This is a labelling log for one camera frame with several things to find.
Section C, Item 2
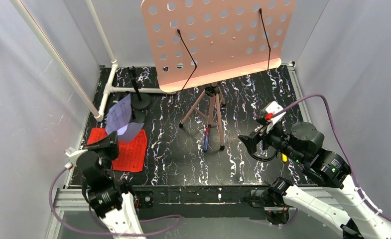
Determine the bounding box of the white PVC pipe frame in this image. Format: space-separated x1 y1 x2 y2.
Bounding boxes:
8 0 178 122

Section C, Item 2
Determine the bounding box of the yellow handled tool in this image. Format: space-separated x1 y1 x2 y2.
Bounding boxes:
281 153 288 163

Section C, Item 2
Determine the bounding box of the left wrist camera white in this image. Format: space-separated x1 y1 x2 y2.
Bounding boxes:
65 147 88 170

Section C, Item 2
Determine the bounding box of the red sheet music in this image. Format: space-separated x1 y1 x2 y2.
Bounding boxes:
98 129 147 172

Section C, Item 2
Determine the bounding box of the coiled black cable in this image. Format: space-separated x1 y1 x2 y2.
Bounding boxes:
248 145 279 162

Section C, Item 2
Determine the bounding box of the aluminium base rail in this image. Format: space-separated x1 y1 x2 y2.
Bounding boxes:
46 186 359 239

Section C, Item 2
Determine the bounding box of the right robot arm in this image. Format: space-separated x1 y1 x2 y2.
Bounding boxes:
238 122 391 239

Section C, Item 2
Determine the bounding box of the pink tripod music stand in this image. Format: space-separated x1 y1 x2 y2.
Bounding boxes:
140 0 296 152

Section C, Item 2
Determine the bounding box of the blue red screwdriver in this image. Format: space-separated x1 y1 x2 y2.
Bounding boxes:
203 125 211 153

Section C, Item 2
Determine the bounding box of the white sheet music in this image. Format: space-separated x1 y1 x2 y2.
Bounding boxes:
105 94 144 143

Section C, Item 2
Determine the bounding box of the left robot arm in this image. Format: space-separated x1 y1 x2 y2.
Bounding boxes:
76 131 147 239

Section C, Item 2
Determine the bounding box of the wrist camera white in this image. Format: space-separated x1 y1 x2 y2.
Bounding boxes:
65 147 88 170
262 101 286 133

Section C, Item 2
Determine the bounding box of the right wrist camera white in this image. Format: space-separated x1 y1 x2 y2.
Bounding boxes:
262 101 286 133

